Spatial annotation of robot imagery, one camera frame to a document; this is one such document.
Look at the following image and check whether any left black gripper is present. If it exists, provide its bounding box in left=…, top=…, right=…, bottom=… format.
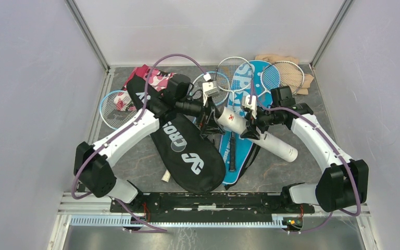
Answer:
left=176, top=93, right=226, bottom=135

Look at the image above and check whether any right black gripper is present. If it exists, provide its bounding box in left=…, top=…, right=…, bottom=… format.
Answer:
left=240, top=104, right=281, bottom=140

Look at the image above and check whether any white shuttlecock tube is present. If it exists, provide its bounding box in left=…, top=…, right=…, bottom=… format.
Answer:
left=216, top=107, right=298, bottom=163

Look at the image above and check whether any black Crossway racket bag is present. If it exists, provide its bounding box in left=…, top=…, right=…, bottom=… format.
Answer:
left=127, top=74, right=226, bottom=194

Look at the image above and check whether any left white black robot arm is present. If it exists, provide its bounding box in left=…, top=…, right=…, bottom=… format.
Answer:
left=72, top=74, right=226, bottom=212

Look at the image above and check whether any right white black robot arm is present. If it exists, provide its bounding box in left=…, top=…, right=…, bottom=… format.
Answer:
left=242, top=86, right=369, bottom=216

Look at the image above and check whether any blue Sport racket bag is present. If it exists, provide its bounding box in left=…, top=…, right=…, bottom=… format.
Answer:
left=219, top=60, right=272, bottom=190

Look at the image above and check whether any pink camouflage racket bag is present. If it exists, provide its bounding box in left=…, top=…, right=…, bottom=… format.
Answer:
left=114, top=64, right=175, bottom=111

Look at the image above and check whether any beige folded cloth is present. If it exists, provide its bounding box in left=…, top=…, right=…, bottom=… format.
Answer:
left=255, top=54, right=314, bottom=95

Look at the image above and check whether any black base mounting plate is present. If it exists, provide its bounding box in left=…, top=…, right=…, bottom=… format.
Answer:
left=127, top=192, right=315, bottom=222

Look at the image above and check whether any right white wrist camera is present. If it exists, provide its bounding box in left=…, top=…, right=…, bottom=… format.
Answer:
left=242, top=95, right=257, bottom=116

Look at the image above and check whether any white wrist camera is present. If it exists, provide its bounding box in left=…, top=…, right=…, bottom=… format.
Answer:
left=242, top=95, right=257, bottom=116
left=202, top=81, right=219, bottom=100

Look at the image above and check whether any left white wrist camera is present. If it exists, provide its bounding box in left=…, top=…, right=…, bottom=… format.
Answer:
left=202, top=81, right=219, bottom=100

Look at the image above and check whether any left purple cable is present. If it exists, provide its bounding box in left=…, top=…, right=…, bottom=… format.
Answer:
left=71, top=54, right=211, bottom=233

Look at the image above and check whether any white slotted cable duct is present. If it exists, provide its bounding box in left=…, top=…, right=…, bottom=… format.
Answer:
left=69, top=215, right=287, bottom=229

